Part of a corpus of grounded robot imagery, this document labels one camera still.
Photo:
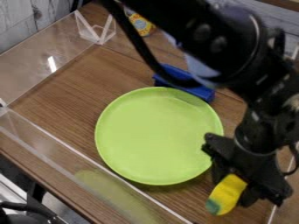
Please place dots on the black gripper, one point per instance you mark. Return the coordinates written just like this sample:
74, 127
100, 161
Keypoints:
257, 168

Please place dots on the yellow green banana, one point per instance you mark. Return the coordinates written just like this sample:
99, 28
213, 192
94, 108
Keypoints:
226, 194

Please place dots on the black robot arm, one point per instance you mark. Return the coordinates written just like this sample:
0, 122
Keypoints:
242, 56

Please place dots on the green round plate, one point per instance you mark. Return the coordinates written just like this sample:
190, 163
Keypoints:
148, 135

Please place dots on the blue plastic block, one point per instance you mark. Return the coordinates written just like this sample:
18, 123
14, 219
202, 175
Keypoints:
181, 75

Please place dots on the yellow labelled tin can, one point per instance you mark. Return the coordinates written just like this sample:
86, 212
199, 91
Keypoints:
143, 26

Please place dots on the clear acrylic enclosure wall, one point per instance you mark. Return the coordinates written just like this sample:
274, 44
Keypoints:
91, 189

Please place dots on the clear acrylic triangle bracket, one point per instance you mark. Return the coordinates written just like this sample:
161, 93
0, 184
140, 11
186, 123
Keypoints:
95, 33

